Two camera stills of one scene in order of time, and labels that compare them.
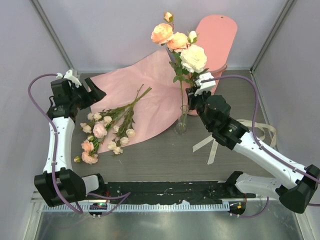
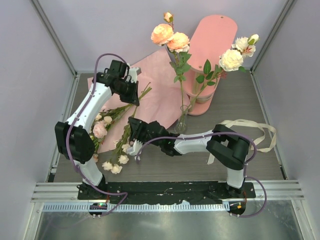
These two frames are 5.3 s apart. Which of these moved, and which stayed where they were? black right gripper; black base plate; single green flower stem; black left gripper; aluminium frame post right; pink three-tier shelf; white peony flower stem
Moved: white peony flower stem; black right gripper; black left gripper
Stayed: pink three-tier shelf; single green flower stem; black base plate; aluminium frame post right
